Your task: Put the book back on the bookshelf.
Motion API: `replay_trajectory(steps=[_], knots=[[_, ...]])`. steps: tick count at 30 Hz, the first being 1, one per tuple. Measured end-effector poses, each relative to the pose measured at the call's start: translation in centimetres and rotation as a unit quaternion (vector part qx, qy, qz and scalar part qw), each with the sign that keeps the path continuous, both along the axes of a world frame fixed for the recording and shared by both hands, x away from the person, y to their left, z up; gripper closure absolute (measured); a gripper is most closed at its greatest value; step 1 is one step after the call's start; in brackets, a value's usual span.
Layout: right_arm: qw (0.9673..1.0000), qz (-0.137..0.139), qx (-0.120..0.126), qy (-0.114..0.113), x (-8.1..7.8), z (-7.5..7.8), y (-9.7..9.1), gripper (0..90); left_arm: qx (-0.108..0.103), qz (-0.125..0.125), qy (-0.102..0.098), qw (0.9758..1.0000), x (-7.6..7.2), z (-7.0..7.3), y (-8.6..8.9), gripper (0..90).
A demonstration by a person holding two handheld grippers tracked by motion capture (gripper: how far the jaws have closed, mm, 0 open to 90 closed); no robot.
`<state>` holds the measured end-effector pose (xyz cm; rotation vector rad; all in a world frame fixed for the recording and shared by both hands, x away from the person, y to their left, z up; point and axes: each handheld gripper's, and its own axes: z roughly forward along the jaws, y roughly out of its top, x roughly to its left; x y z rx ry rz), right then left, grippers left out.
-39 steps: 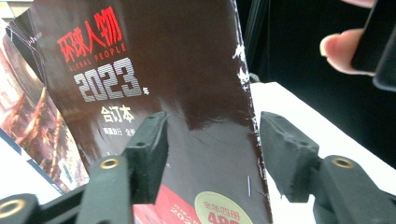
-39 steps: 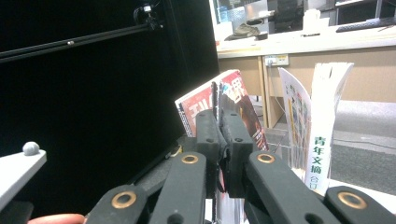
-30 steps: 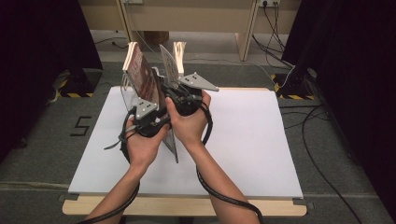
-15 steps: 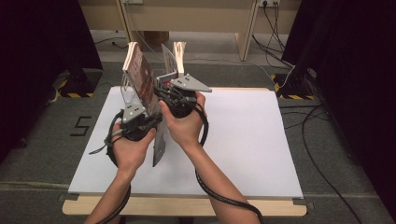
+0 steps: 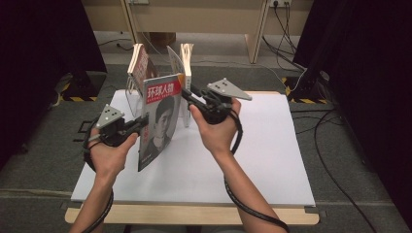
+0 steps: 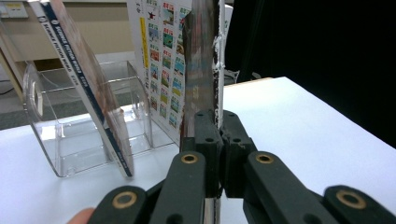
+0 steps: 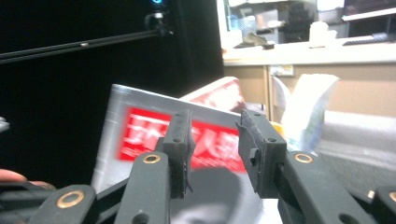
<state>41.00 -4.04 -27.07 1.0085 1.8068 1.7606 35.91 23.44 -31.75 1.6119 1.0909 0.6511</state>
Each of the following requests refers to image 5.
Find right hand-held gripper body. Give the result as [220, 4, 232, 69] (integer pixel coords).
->
[192, 77, 254, 126]

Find white picture-grid magazine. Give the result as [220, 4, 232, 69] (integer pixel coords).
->
[166, 43, 194, 128]

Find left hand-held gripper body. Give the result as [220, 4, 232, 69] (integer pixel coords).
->
[95, 103, 139, 148]

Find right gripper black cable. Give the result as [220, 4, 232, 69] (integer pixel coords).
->
[223, 108, 291, 233]

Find white table board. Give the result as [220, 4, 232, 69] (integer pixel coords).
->
[70, 89, 317, 208]

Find purple and brown magazine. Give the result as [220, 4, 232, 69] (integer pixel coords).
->
[132, 48, 159, 95]

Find light wooden table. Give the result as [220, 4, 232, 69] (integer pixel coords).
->
[64, 89, 320, 226]

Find purple and blue magazine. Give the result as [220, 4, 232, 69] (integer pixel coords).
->
[126, 43, 144, 77]

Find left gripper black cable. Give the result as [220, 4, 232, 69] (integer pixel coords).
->
[81, 120, 115, 233]

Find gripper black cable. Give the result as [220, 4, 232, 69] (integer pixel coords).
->
[223, 108, 291, 233]
[81, 120, 115, 233]

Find brown cardboard box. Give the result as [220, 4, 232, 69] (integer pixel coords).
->
[149, 32, 178, 49]

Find clear acrylic magazine rack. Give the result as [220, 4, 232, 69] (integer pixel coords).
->
[125, 71, 192, 118]

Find person's right hand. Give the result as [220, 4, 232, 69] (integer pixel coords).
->
[189, 97, 243, 157]

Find beige wooden desk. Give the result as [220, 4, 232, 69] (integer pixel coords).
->
[81, 0, 315, 64]

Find thick black floor cable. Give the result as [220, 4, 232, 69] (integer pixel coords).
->
[313, 109, 379, 233]

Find person's left hand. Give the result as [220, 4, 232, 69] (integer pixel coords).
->
[88, 127, 140, 182]

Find thin black floor cable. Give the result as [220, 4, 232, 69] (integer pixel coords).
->
[291, 109, 345, 135]

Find black curtain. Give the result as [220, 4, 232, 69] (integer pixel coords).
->
[292, 0, 412, 224]
[0, 0, 109, 171]

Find black and red magazine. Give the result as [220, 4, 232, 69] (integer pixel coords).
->
[137, 73, 187, 173]

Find black wall power cables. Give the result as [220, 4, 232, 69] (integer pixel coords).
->
[261, 2, 307, 72]

